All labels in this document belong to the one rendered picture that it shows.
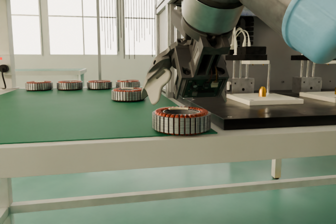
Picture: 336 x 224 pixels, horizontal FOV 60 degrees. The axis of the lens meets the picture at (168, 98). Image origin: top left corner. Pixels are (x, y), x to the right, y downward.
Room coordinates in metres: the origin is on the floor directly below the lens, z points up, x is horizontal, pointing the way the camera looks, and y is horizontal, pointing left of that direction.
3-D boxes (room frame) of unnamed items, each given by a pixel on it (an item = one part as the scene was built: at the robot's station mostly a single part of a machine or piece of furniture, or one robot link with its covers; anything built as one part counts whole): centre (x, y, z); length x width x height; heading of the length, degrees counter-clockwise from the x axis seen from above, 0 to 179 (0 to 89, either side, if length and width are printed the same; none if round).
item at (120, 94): (0.96, 0.13, 0.77); 0.11 x 0.11 x 0.04
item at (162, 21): (1.15, 0.01, 0.91); 0.28 x 0.03 x 0.32; 11
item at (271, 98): (0.80, -0.26, 0.78); 0.15 x 0.15 x 0.01; 11
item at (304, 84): (0.99, -0.47, 0.80); 0.08 x 0.05 x 0.06; 101
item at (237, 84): (0.94, -0.23, 0.80); 0.08 x 0.05 x 0.06; 101
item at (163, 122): (0.55, -0.03, 0.77); 0.11 x 0.11 x 0.04
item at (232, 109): (0.84, -0.38, 0.76); 0.64 x 0.47 x 0.02; 101
